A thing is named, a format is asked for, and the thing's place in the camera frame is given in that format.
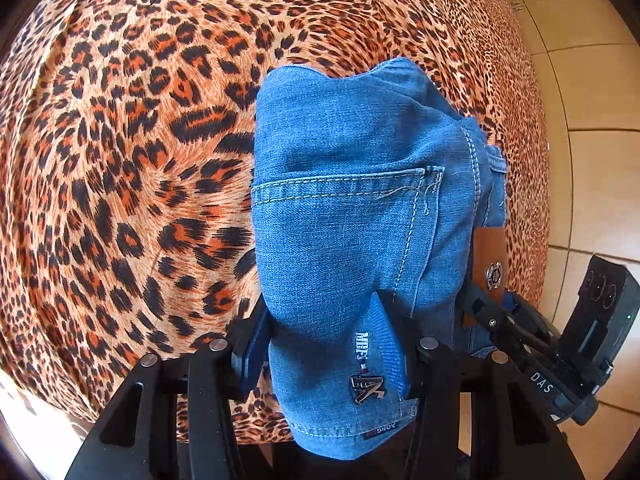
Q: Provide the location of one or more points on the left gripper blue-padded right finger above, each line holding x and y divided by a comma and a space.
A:
476, 418

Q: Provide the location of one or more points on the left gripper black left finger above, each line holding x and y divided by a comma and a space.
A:
135, 436

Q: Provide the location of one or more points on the blue denim jeans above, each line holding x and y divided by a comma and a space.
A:
367, 191

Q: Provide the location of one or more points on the leopard print bed cover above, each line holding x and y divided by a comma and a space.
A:
127, 131

